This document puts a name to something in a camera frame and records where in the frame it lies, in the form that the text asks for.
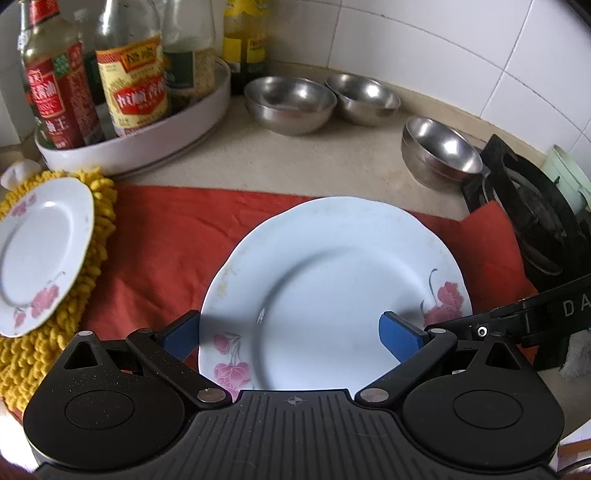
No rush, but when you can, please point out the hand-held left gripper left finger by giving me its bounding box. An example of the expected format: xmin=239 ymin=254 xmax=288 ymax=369
xmin=60 ymin=310 xmax=232 ymax=409

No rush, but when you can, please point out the yellow chenille hand towel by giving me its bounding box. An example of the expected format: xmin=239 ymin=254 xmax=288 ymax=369
xmin=0 ymin=159 xmax=118 ymax=411

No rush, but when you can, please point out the pale green container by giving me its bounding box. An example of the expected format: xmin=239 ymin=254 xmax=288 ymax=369
xmin=545 ymin=144 xmax=591 ymax=217

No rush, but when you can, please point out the red cloth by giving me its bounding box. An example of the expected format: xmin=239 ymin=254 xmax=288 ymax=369
xmin=83 ymin=185 xmax=539 ymax=370

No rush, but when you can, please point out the red label sauce bottle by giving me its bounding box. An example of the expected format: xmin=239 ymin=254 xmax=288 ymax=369
xmin=18 ymin=0 xmax=105 ymax=151

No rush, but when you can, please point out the stainless steel bowl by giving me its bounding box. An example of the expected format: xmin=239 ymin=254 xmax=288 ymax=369
xmin=244 ymin=76 xmax=339 ymax=137
xmin=324 ymin=73 xmax=402 ymax=127
xmin=401 ymin=115 xmax=484 ymax=190

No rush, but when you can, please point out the yellow label oil bottle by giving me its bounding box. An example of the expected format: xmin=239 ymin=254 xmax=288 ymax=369
xmin=223 ymin=0 xmax=271 ymax=97

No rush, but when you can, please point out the yellow label sauce bottle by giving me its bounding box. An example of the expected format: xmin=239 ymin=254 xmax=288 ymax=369
xmin=95 ymin=0 xmax=169 ymax=138

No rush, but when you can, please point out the clear bottle green label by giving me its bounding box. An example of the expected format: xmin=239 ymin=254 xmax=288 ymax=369
xmin=161 ymin=0 xmax=217 ymax=109

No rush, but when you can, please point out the small white floral plate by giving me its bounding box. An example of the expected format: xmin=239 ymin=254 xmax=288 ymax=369
xmin=0 ymin=176 xmax=95 ymax=337

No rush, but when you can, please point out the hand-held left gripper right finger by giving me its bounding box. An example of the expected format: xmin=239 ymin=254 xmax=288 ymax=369
xmin=355 ymin=311 xmax=532 ymax=407

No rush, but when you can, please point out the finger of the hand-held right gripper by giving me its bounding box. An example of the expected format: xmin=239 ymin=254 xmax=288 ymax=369
xmin=425 ymin=298 xmax=526 ymax=344

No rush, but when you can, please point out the dark glass bottle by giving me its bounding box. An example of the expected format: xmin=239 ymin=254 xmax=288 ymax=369
xmin=74 ymin=9 xmax=108 ymax=109

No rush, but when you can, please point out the white cloth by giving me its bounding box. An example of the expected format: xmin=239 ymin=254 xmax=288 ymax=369
xmin=558 ymin=330 xmax=591 ymax=381

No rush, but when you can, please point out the large white floral plate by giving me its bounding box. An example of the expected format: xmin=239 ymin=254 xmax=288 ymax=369
xmin=198 ymin=196 xmax=472 ymax=402

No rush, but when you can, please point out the white round tray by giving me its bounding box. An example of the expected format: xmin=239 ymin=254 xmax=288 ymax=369
xmin=34 ymin=55 xmax=232 ymax=177

